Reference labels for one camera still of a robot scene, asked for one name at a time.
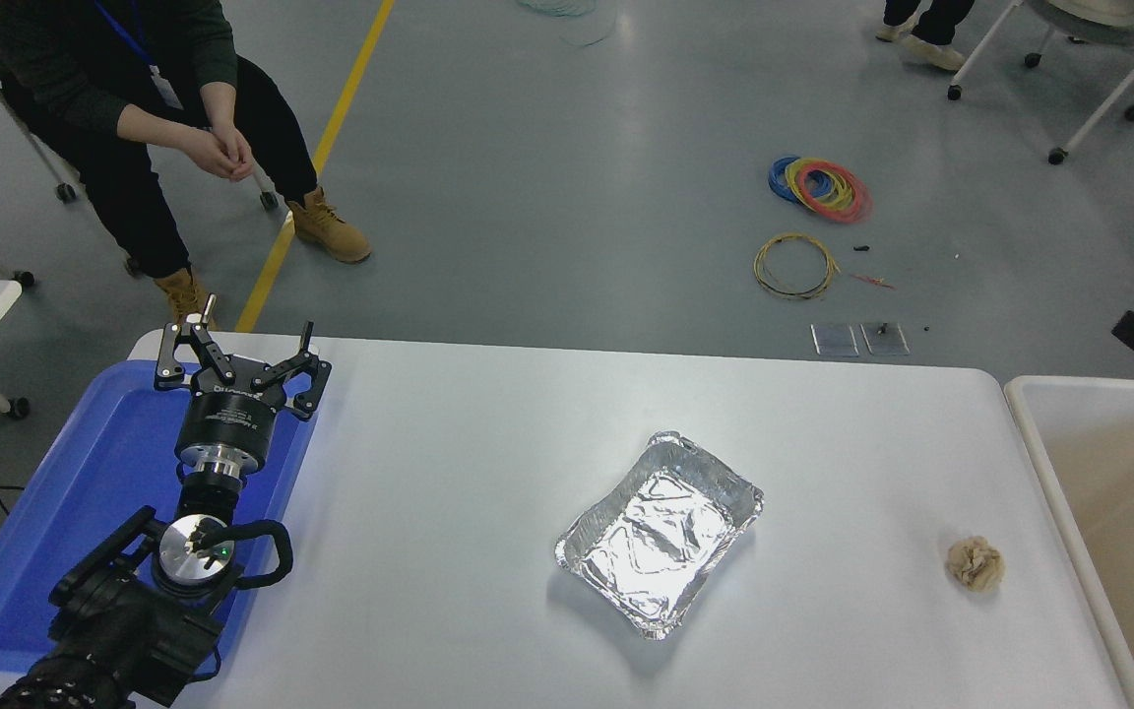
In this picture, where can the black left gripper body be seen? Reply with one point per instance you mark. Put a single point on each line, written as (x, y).
(227, 423)

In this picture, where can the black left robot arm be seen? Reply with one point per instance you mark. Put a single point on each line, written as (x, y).
(124, 630)

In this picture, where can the seated person's right hand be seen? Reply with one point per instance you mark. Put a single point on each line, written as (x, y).
(208, 156)

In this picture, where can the seated person's left hand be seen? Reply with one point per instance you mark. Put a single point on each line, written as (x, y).
(237, 143)

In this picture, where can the blue plastic tray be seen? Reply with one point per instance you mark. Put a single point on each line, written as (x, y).
(85, 492)

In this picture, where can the white wheeled chair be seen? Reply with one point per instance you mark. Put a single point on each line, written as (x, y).
(65, 192)

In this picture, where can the clear square plate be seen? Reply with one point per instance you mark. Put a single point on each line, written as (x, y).
(885, 340)
(835, 340)

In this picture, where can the white name badge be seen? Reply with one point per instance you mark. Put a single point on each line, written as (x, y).
(167, 89)

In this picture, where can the crumpled tan paper ball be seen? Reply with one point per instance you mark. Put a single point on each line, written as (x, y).
(975, 563)

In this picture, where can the white chair with grey seat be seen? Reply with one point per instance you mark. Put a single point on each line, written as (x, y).
(1099, 15)

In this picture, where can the seated person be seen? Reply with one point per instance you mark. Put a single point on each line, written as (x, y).
(65, 59)

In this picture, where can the standing person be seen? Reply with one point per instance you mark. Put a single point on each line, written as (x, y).
(931, 30)

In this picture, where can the silver foil tray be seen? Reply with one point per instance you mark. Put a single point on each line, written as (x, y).
(661, 532)

